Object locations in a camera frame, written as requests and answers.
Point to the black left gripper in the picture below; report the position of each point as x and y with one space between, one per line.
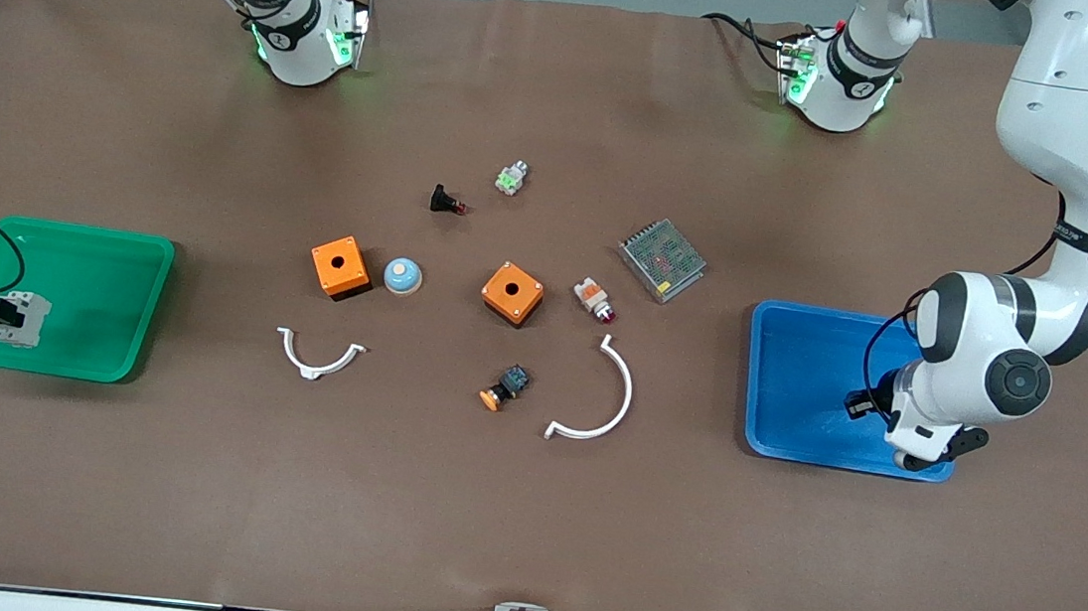
879 394

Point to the white grey circuit breaker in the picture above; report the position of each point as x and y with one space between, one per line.
31 311

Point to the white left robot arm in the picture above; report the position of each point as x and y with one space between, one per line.
1073 97

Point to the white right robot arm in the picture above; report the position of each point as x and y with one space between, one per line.
300 38

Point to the blue plastic tray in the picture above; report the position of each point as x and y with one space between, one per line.
800 390

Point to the green plastic tray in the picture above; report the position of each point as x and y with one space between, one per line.
85 301

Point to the large white C-shaped clamp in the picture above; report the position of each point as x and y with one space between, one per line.
625 393

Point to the metal mesh power supply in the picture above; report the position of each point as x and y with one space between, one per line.
662 259

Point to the red push button orange block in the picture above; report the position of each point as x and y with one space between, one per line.
593 297

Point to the small white C-shaped clamp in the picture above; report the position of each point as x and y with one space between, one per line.
299 360

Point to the orange button box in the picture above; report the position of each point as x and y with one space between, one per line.
512 294
340 268

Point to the blue white dome button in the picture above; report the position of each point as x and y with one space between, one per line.
402 277

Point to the green white push button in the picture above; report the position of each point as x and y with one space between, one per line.
511 179

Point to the orange button switch blue block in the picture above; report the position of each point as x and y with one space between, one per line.
508 384

